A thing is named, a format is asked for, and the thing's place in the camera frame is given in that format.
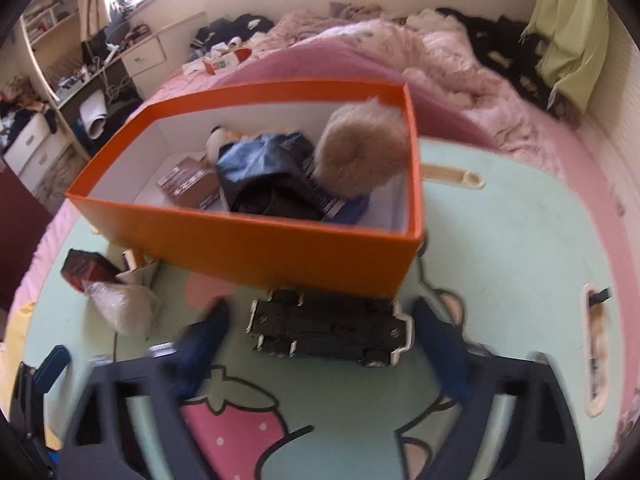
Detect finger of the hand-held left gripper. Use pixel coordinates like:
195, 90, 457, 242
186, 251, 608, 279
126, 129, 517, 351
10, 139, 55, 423
34, 345, 71, 398

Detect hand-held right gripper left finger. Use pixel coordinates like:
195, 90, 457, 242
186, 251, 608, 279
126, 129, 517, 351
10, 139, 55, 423
59, 300, 232, 480

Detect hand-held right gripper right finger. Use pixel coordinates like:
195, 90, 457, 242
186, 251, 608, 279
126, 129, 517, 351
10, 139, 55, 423
411, 297, 586, 480

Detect orange cardboard box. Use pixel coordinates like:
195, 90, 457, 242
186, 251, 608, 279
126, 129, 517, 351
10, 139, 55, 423
65, 80, 427, 301

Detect black toy car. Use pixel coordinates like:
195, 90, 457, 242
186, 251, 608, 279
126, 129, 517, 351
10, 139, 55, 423
245, 289, 416, 370

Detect black glossy pouch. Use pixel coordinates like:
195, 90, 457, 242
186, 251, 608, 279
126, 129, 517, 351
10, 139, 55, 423
215, 131, 328, 222

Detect beige fur ball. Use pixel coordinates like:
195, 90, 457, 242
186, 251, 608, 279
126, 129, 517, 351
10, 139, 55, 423
312, 99, 408, 196

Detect green cartoon-print desktop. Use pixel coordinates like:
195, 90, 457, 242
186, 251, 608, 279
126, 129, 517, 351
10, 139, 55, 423
22, 137, 628, 480

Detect yellow cushion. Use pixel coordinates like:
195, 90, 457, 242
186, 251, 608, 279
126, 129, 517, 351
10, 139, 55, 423
0, 300, 38, 421

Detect clear plastic bag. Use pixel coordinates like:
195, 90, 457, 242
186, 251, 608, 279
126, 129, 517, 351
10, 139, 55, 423
84, 280, 160, 337

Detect small cream container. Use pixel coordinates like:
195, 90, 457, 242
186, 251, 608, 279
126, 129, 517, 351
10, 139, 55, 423
116, 247, 162, 288

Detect red and black box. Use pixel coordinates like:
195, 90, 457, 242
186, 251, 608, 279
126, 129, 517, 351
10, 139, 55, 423
60, 248, 119, 292

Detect dark red wardrobe door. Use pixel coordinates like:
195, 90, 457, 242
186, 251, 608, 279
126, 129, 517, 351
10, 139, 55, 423
0, 167, 53, 321

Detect small brown box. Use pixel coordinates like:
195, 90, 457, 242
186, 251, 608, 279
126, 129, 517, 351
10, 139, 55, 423
157, 156, 221, 211

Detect small plush toy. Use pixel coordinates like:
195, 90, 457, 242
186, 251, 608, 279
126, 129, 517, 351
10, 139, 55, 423
206, 126, 251, 161

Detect white drawer cabinet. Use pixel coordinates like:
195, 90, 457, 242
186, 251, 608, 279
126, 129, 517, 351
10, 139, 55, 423
2, 112, 71, 193

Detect pink bed sheet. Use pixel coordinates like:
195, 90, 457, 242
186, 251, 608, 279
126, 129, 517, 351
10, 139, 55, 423
7, 65, 636, 461

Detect white appliance under desk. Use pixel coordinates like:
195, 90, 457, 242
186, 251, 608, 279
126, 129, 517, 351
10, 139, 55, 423
80, 91, 110, 140

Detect red and white carton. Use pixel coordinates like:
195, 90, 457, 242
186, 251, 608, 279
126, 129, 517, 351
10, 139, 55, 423
202, 50, 253, 76

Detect pink quilt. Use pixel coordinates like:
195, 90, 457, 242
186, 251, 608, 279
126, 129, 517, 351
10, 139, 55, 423
265, 10, 556, 156

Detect cream desk drawer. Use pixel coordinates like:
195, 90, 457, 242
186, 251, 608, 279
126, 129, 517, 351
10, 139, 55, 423
121, 35, 167, 80

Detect white shelf and desk unit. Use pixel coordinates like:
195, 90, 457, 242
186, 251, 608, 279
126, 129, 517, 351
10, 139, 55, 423
20, 0, 86, 161

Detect dark red pillow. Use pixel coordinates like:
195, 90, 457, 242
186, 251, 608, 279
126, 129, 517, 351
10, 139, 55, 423
220, 40, 493, 146

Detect black clothing pile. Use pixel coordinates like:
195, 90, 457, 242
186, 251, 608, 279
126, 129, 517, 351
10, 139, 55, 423
435, 7, 581, 116

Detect black and white clothes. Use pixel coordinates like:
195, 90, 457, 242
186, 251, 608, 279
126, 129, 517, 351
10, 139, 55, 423
189, 14, 276, 61

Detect light green curtain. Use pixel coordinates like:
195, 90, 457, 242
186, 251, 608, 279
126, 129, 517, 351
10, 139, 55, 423
530, 0, 611, 113

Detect beige clothing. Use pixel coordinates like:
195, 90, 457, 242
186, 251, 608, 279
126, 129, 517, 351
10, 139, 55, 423
327, 2, 383, 23

